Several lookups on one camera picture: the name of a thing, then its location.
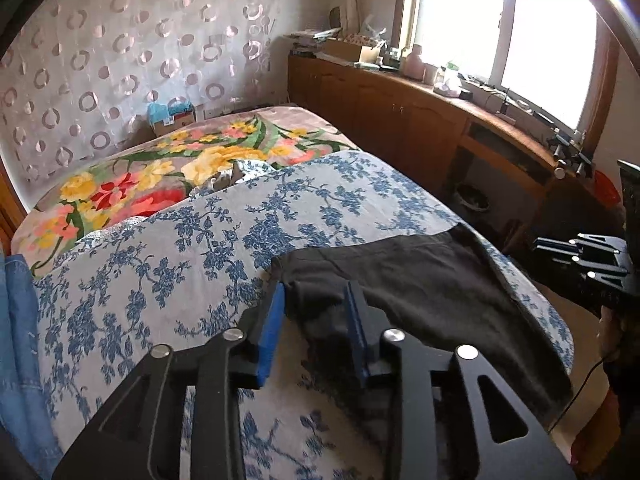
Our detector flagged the black pants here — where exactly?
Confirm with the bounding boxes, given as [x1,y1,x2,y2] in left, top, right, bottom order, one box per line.
[271,224,573,426]

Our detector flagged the person's right hand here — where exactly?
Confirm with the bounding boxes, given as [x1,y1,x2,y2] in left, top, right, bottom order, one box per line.
[597,307,626,362]

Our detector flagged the long wooden cabinet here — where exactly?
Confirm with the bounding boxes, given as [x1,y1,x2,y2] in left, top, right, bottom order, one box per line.
[288,55,624,252]

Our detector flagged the pink floral blanket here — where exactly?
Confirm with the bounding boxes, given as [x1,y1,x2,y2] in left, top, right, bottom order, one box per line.
[11,105,356,276]

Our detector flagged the cardboard box with blue cloth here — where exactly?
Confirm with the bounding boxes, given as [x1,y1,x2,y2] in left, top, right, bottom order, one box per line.
[146,100,195,138]

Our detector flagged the clear plastic bottle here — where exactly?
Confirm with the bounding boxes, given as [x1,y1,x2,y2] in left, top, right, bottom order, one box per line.
[434,62,461,99]

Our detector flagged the blue denim clothes pile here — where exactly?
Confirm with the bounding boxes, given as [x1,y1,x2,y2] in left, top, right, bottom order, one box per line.
[1,255,62,479]

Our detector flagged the pink bottle on sill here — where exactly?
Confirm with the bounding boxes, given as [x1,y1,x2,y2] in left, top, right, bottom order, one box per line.
[401,44,425,81]

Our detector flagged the stack of papers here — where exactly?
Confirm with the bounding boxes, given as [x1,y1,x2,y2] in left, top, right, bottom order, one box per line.
[285,27,342,55]

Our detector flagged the cardboard box on cabinet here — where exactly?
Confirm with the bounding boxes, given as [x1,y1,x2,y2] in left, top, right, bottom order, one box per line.
[321,38,380,63]

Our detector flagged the sheer circle-pattern curtain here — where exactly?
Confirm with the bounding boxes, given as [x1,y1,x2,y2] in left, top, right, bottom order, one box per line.
[1,0,281,207]

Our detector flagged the black cable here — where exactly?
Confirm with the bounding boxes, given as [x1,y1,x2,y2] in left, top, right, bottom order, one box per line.
[546,353,609,436]

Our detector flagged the window with white frame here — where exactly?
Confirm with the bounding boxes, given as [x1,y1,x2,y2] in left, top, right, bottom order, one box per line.
[392,0,631,157]

